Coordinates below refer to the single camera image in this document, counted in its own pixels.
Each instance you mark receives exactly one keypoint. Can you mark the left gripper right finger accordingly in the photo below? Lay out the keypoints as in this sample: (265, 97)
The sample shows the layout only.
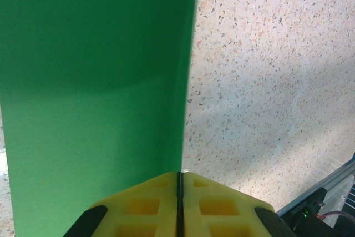
(222, 209)

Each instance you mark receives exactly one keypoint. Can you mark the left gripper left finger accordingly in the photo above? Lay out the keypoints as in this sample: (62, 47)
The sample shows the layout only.
(138, 209)

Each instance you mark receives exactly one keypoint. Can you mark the green paper sheet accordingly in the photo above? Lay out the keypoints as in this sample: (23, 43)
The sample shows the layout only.
(97, 81)

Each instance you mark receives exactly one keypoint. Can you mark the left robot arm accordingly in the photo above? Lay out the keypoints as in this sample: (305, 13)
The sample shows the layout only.
(310, 201)

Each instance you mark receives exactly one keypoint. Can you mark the aluminium mounting rail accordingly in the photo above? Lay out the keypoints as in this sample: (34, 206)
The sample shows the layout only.
(332, 177)

